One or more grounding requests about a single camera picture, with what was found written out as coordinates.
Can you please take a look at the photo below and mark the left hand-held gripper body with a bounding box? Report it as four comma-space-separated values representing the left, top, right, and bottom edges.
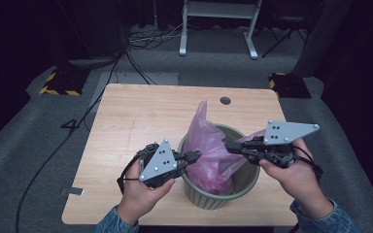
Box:
137, 139, 189, 189

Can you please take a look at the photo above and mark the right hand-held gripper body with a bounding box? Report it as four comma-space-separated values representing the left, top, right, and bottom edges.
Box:
250, 119, 321, 170

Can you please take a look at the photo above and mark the pink plastic trash bag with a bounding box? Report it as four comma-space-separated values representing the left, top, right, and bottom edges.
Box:
182, 99, 268, 196

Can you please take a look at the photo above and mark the green plastic trash bin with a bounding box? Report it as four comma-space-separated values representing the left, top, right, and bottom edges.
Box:
178, 124, 261, 211

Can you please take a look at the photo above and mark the person's left hand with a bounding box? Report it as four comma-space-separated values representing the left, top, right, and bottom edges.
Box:
116, 157, 177, 224

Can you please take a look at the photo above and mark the person's right hand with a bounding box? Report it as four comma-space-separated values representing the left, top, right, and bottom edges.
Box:
258, 138, 335, 219

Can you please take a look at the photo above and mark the black yellow striped stand base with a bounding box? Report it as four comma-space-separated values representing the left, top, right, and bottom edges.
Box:
268, 72, 313, 100
39, 66, 90, 97

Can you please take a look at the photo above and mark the person's left denim sleeve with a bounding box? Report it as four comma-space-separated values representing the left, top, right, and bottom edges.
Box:
94, 205, 141, 233

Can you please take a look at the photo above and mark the person's denim sleeve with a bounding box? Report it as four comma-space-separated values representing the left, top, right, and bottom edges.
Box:
288, 198, 364, 233
94, 205, 141, 233

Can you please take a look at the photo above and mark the grey tape strip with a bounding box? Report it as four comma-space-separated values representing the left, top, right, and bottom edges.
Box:
60, 186, 85, 197

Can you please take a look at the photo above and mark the black tripod stand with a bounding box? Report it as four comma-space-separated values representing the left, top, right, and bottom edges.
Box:
260, 17, 309, 59

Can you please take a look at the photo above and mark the person's right denim sleeve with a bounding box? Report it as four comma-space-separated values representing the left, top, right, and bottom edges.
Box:
288, 198, 364, 233

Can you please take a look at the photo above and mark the grey curtain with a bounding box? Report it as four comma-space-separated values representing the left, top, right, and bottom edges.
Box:
291, 0, 355, 79

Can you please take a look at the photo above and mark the grey flat stand base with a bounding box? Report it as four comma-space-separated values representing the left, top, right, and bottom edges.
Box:
67, 55, 122, 71

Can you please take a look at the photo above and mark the left hand-held gripper black cable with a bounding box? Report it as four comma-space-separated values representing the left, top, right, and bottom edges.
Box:
117, 152, 144, 195

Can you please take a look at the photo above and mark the hand-held gripper black cable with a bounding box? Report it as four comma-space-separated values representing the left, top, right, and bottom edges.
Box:
291, 145, 324, 180
117, 152, 144, 195

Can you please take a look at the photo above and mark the right hand-held gripper black cable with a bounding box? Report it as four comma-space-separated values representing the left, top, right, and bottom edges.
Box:
291, 145, 324, 180

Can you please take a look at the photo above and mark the long black floor cable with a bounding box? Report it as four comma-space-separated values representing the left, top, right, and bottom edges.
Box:
15, 52, 124, 233

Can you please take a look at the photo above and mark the tangle of floor cables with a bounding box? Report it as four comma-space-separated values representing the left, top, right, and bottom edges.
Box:
125, 22, 192, 85

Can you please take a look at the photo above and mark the white metal table frame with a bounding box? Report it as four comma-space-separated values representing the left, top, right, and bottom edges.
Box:
178, 0, 263, 60

